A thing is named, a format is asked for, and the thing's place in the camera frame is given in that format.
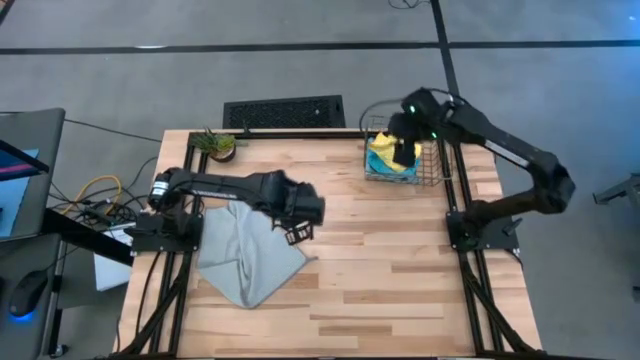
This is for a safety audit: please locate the gold wire basket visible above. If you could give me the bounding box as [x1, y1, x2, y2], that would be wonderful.
[363, 114, 454, 187]

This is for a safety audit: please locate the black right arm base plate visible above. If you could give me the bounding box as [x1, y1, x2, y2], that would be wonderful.
[446, 209, 520, 251]

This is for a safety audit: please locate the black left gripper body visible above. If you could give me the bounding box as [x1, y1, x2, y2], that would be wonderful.
[272, 180, 326, 227]

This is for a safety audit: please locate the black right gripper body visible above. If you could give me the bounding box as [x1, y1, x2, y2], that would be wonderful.
[387, 87, 450, 145]

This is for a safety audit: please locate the black metal desk beam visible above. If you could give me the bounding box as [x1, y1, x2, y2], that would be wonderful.
[42, 208, 134, 267]

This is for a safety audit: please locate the black computer mouse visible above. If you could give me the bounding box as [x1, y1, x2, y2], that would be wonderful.
[8, 269, 49, 319]

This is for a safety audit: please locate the grey microfiber towel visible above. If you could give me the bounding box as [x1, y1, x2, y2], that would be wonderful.
[196, 199, 319, 310]

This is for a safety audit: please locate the black power strip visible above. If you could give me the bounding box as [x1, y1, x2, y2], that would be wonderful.
[82, 202, 126, 226]

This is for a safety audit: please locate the turquoise microfiber towel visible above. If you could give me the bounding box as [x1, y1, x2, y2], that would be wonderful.
[364, 144, 419, 182]

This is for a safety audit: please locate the potted succulent plant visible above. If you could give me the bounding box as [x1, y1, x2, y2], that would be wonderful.
[189, 127, 246, 164]

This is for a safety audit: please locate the grey side desk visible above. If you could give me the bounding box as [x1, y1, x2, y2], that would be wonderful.
[0, 107, 69, 360]

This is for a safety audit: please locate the yellow microfiber towel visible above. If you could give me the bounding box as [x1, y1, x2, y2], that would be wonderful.
[368, 131, 424, 174]

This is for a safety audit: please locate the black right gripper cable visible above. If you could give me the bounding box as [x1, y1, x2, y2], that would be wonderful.
[358, 97, 407, 134]

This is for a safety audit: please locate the thin black floor cable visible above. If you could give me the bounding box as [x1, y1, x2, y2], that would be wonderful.
[63, 118, 164, 144]

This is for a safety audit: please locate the yellow cable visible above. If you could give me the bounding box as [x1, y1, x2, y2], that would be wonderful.
[62, 174, 123, 216]

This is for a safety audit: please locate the white box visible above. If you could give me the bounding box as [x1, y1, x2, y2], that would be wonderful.
[93, 224, 134, 292]

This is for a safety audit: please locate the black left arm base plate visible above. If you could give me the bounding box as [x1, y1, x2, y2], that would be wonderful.
[130, 212, 204, 253]

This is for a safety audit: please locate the monitor with lit screen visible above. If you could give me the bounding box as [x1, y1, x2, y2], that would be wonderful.
[0, 139, 51, 239]

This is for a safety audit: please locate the black aluminium table frame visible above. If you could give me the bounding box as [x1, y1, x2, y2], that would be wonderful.
[107, 129, 549, 360]

